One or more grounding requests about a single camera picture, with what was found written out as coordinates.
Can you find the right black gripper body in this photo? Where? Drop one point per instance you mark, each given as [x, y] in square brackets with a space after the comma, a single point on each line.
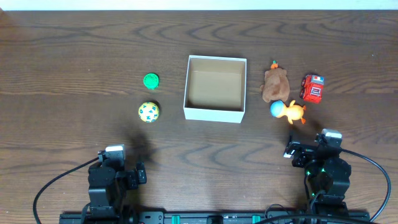
[296, 152]

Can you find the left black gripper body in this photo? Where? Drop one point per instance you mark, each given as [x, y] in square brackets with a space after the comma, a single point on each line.
[140, 175]

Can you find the red toy fire truck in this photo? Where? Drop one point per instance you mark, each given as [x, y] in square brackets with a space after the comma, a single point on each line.
[312, 88]

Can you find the brown plush bear toy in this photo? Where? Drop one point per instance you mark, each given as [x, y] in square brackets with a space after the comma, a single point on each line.
[276, 85]

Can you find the green ribbed plastic wheel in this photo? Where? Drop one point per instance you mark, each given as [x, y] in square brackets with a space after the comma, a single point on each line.
[151, 81]

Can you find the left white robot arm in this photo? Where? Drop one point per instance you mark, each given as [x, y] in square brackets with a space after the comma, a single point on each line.
[109, 182]

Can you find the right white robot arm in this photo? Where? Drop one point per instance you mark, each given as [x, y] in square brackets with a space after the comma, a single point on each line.
[326, 174]

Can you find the yellow ball with blue letters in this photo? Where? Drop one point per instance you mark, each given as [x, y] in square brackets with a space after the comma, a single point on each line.
[148, 112]

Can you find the orange duck with blue head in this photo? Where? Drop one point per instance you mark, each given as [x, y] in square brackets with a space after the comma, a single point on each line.
[293, 112]

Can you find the white cardboard box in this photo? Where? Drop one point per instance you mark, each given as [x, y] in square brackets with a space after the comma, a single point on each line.
[215, 89]

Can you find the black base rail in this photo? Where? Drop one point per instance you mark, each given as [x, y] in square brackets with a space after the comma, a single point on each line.
[200, 218]

